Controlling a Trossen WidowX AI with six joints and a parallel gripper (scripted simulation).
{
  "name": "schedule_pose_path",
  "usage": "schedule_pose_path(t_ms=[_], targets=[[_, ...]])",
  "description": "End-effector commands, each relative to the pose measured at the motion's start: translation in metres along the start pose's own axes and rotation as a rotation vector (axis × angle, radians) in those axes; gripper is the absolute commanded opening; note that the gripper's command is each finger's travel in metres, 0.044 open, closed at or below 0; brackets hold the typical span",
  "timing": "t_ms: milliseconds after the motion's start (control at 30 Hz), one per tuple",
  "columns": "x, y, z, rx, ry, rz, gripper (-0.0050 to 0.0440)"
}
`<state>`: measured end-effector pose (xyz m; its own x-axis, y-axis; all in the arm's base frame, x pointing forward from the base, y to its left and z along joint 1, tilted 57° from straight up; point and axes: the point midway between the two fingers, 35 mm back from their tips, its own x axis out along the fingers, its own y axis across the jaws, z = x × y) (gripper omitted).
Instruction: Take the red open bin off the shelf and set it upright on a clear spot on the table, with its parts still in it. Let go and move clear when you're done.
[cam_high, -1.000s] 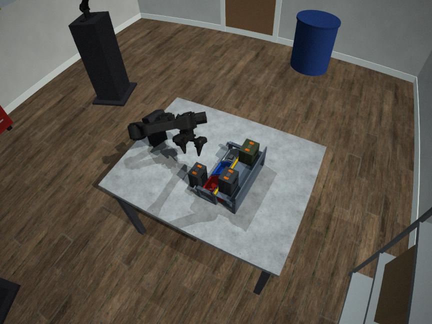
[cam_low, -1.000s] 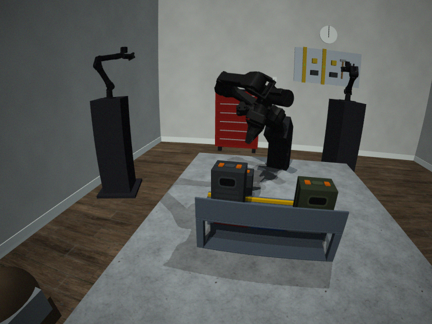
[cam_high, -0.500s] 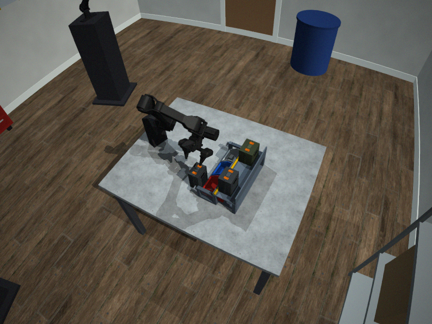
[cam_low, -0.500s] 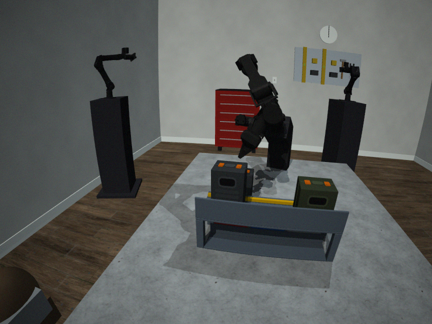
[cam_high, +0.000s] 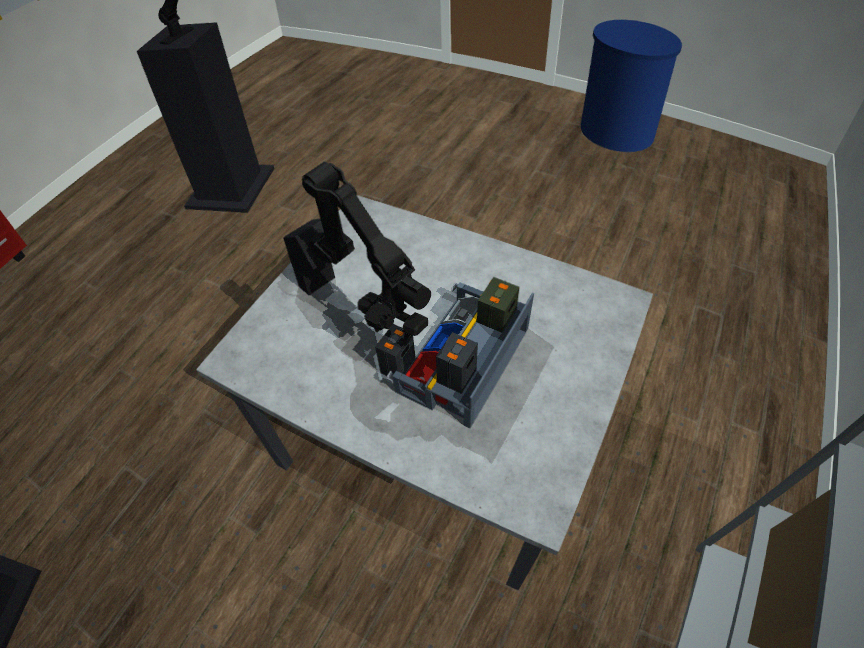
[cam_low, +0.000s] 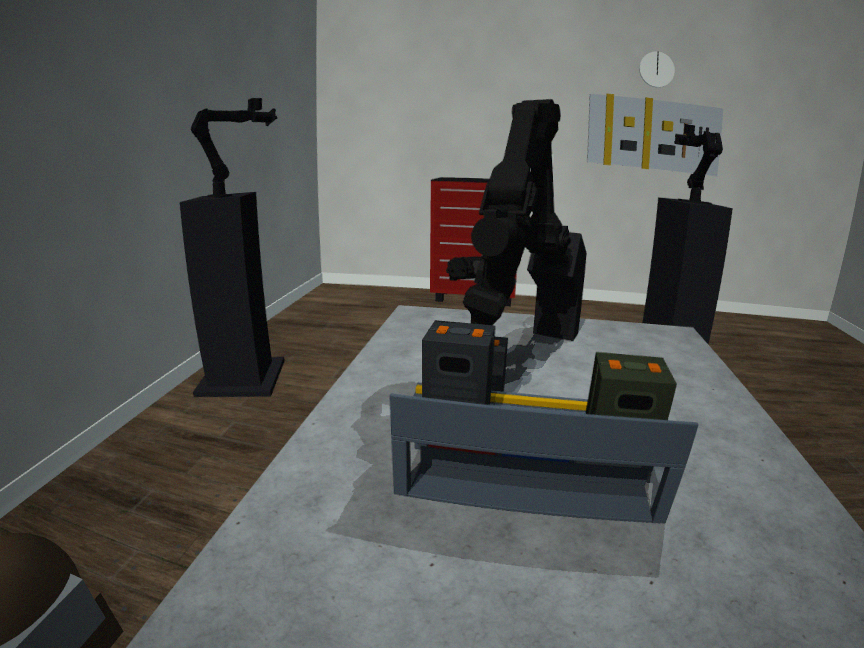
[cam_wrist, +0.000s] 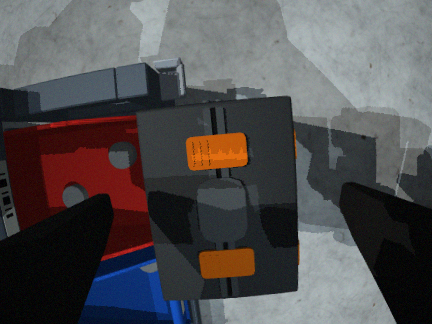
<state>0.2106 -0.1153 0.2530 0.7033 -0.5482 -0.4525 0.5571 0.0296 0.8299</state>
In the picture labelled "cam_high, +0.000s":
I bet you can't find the yellow flat bar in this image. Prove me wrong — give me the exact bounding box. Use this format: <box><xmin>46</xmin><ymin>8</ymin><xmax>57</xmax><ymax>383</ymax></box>
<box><xmin>427</xmin><ymin>313</ymin><xmax>477</xmax><ymax>390</ymax></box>

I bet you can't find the blue open bin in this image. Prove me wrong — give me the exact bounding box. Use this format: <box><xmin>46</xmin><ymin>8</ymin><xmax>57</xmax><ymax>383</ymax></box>
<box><xmin>423</xmin><ymin>323</ymin><xmax>464</xmax><ymax>352</ymax></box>

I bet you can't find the olive green tool case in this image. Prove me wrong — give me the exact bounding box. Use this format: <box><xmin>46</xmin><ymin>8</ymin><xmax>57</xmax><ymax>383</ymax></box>
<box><xmin>477</xmin><ymin>277</ymin><xmax>520</xmax><ymax>333</ymax></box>

